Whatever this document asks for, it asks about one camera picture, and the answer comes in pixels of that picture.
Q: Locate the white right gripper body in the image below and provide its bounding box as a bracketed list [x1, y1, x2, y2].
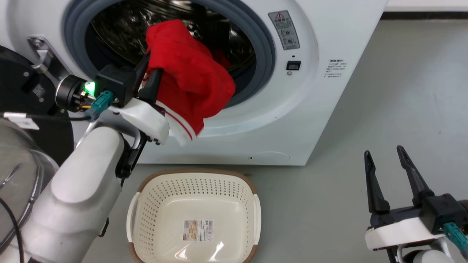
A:
[365, 206, 445, 251]

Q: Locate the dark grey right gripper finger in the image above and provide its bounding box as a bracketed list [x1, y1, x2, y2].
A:
[397, 145, 435, 207]
[364, 150, 391, 214]

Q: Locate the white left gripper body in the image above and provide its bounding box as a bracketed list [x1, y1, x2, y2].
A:
[116, 98, 170, 146]

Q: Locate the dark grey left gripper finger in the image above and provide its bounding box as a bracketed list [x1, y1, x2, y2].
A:
[132, 53, 151, 97]
[137, 68, 164, 106]

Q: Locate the red garment with white hem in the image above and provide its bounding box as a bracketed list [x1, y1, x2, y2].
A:
[145, 19, 236, 146]

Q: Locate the cream perforated laundry basket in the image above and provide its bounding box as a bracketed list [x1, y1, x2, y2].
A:
[126, 169, 262, 263]

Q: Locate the white front-load washing machine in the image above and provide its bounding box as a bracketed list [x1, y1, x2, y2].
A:
[0, 0, 388, 167]

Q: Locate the printed basket label sticker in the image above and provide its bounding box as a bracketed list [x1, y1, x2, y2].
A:
[183, 219, 214, 242]

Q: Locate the steel washer drum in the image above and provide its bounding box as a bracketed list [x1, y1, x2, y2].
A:
[85, 0, 256, 79]

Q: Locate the metal door hinge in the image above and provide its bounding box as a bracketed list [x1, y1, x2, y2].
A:
[29, 37, 72, 86]

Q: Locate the grey rubber door gasket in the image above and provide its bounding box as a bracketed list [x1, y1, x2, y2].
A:
[64, 0, 276, 110]

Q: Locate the round black washer door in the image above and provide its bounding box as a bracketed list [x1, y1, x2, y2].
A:
[0, 46, 75, 256]

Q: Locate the grey warning sticker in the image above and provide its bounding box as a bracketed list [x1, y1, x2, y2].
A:
[268, 10, 301, 50]

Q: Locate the black baseboard strip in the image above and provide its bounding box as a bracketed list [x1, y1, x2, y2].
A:
[382, 12, 468, 21]

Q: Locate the black left arm cable bundle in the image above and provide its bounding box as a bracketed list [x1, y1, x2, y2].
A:
[115, 131, 148, 180]

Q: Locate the teal left cable connector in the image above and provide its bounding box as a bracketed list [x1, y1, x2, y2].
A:
[89, 91, 115, 122]

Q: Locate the teal cable connector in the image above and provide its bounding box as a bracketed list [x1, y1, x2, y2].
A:
[441, 222, 468, 258]
[89, 91, 115, 122]

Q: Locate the teal right cable connector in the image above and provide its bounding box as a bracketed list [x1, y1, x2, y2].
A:
[441, 222, 468, 258]

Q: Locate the black cable with white tag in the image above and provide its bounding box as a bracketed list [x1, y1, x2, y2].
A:
[0, 111, 91, 130]

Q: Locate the thin black cable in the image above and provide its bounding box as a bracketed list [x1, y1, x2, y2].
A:
[0, 197, 25, 263]

